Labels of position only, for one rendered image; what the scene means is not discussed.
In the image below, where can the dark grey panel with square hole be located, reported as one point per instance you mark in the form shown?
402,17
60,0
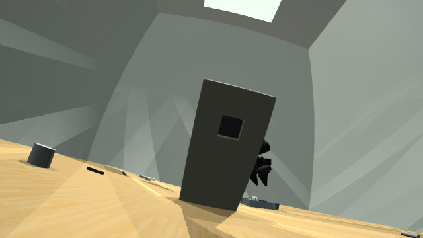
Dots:
229,128

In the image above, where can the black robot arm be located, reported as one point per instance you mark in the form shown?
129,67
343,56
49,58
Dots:
265,147

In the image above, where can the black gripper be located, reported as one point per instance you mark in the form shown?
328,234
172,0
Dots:
262,171

